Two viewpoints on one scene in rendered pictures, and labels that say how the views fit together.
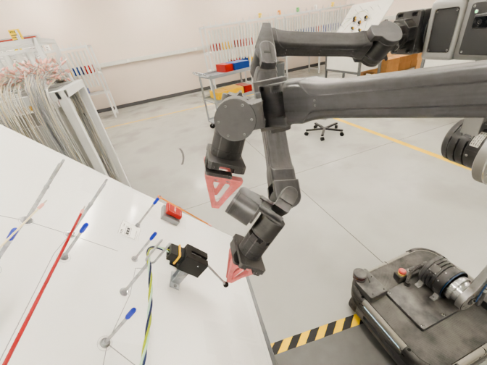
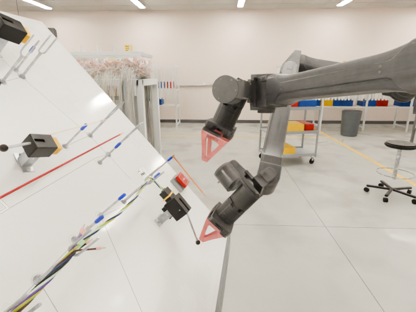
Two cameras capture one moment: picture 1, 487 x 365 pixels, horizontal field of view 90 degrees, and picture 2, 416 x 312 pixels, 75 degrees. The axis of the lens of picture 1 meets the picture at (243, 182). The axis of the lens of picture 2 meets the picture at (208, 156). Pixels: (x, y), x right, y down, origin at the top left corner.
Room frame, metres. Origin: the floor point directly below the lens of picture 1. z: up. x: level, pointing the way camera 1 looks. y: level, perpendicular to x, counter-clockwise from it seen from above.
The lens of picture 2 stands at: (-0.23, -0.15, 1.46)
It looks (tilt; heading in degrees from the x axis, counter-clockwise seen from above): 16 degrees down; 18
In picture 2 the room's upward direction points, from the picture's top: straight up
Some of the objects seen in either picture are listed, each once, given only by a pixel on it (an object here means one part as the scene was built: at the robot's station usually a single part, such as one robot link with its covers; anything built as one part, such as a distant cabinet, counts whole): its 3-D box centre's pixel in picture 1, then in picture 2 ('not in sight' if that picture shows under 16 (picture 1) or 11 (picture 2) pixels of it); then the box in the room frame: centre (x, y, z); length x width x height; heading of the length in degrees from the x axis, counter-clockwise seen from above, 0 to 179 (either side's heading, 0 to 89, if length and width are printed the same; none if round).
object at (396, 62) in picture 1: (390, 64); not in sight; (6.72, -4.30, 0.22); 1.20 x 0.80 x 0.44; 108
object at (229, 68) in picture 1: (227, 97); (284, 131); (4.56, 0.04, 0.54); 0.99 x 0.50 x 1.08; 117
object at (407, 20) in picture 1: (398, 35); not in sight; (0.86, -0.56, 1.45); 0.09 x 0.08 x 0.12; 16
